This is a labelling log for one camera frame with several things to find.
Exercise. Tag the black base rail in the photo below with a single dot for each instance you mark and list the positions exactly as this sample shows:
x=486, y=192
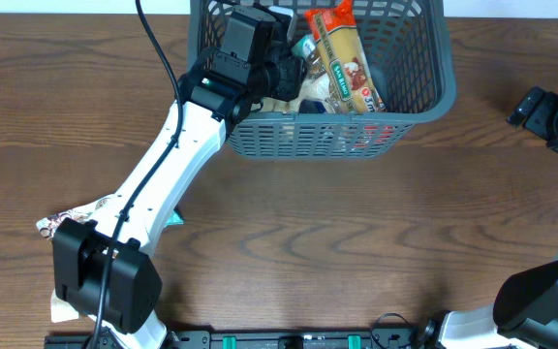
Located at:
x=385, y=337

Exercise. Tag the beige snack pouch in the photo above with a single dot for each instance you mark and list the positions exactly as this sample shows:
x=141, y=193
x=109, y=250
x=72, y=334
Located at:
x=313, y=97
x=61, y=311

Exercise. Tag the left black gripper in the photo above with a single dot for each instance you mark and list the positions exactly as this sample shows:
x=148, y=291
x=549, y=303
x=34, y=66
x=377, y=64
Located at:
x=294, y=77

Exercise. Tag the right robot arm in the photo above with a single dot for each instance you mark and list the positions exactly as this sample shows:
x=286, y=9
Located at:
x=525, y=311

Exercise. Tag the blue tissue multipack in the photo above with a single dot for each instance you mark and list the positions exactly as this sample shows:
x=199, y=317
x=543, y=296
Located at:
x=305, y=47

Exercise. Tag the grey plastic basket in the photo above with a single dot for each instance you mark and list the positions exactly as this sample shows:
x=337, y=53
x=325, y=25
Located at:
x=407, y=47

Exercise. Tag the orange spaghetti packet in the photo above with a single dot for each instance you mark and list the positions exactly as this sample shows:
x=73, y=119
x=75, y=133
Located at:
x=348, y=85

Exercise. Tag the teal wipes packet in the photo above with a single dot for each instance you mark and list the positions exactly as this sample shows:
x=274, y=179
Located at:
x=174, y=218

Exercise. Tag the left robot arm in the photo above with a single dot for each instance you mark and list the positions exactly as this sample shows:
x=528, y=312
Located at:
x=103, y=265

